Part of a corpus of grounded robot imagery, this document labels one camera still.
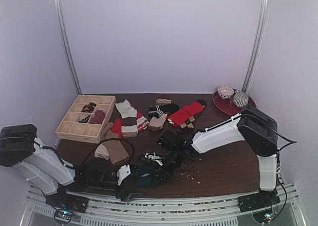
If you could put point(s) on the white patterned bowl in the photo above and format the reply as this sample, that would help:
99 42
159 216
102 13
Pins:
225 92

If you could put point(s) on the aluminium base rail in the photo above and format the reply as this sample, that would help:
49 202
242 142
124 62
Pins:
204 211

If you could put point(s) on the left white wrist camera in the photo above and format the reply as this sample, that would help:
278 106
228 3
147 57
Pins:
123 173

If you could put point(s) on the right aluminium corner post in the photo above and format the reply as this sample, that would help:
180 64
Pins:
255 54

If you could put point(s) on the black white striped sock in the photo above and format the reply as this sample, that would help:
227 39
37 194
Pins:
158 110

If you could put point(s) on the striped grey cup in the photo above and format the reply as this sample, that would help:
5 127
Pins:
240 99

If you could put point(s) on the maroon sock in box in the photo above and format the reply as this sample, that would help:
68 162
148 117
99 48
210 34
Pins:
98 117

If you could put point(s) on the tan brown sock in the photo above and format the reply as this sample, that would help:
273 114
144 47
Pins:
118 154

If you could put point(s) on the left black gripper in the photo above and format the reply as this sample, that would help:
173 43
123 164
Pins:
126 196

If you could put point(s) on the light beige sock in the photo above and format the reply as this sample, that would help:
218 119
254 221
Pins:
102 152

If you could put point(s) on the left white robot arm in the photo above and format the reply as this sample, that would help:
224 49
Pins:
21 149

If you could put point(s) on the black sock in box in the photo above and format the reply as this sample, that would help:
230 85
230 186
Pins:
85 119

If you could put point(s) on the wooden compartment box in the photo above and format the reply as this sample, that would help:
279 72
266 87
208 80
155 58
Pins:
71 129

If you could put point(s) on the red round tray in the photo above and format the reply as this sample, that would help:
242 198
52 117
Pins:
226 105

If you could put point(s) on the left aluminium corner post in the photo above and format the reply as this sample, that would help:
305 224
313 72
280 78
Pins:
66 45

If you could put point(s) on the red white brown striped sock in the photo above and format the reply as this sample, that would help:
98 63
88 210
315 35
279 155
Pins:
142 124

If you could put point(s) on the beige brown striped sock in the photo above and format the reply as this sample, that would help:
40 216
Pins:
128 116

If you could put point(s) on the argyle black red orange sock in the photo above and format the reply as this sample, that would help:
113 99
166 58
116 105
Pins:
89 108

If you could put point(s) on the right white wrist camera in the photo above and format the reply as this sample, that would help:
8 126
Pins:
154 158

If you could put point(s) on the aluminium corner post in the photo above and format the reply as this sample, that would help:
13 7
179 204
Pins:
66 45
255 54

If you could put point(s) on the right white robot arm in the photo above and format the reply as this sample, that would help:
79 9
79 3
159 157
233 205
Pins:
250 125

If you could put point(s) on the argyle brown sock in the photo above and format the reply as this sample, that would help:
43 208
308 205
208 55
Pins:
188 126

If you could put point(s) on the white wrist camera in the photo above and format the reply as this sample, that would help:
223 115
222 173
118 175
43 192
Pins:
123 173
154 158

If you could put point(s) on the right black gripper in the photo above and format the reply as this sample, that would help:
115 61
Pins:
160 170

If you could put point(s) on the dark teal sock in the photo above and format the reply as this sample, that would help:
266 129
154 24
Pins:
145 177

